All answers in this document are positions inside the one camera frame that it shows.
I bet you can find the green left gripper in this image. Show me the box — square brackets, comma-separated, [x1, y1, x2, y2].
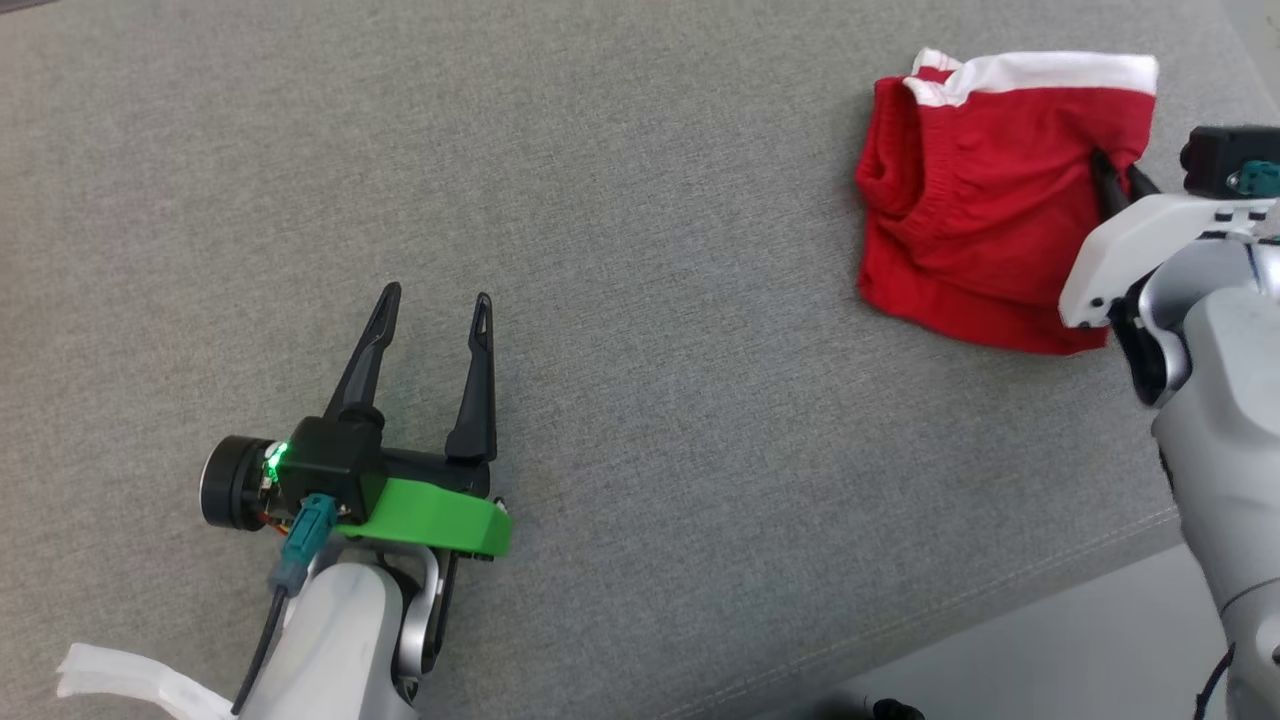
[322, 282, 513, 558]

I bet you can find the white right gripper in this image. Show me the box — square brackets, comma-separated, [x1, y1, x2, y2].
[1058, 148, 1280, 331]

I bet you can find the red shorts white waistband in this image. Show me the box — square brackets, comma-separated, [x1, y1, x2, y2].
[855, 47, 1161, 357]

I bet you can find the black cylindrical left gripper motor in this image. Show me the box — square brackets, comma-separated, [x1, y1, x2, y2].
[200, 435, 279, 531]

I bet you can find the small black object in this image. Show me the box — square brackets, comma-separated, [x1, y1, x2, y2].
[820, 695, 926, 720]

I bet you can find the left teal-plug black cable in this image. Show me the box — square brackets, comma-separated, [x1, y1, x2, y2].
[232, 493, 338, 717]

